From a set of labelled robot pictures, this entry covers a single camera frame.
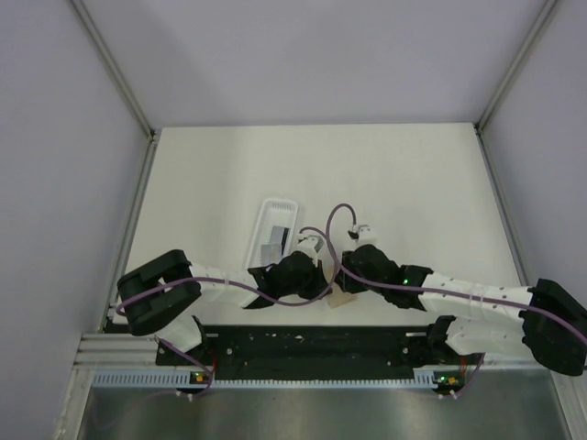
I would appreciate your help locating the clear plastic card tray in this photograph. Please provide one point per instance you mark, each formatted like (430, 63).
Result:
(273, 211)

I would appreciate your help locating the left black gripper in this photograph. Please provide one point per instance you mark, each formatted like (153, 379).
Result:
(319, 281)

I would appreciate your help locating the left aluminium frame post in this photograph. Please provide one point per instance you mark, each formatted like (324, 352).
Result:
(111, 66)

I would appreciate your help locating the beige card holder wallet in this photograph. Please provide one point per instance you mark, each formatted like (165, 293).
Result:
(336, 297)

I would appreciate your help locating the striped card in tray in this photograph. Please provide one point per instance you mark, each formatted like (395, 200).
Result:
(273, 243)

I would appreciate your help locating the right aluminium frame post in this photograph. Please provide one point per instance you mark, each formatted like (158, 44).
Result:
(547, 12)

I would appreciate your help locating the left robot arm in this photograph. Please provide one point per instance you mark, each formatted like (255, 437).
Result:
(156, 297)

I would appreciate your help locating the aluminium frame post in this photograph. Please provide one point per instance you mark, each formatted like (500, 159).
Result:
(111, 66)
(547, 12)

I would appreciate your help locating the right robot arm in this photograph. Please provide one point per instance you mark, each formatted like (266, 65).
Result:
(543, 321)

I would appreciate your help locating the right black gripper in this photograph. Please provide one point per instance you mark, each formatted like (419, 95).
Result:
(348, 282)

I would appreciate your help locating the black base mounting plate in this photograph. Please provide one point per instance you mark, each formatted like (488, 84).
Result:
(288, 352)

